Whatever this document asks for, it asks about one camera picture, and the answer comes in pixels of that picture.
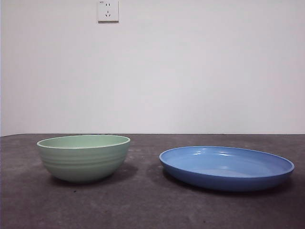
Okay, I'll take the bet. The green ribbed bowl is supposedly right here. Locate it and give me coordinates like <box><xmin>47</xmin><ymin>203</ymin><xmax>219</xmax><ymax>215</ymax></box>
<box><xmin>36</xmin><ymin>135</ymin><xmax>131</xmax><ymax>184</ymax></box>

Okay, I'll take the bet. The blue plate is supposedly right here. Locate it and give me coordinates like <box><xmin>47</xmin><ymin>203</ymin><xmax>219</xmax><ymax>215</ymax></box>
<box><xmin>159</xmin><ymin>146</ymin><xmax>295</xmax><ymax>192</ymax></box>

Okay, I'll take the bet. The white wall socket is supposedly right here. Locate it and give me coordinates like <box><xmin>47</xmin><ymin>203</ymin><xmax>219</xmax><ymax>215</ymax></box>
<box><xmin>97</xmin><ymin>0</ymin><xmax>119</xmax><ymax>24</ymax></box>

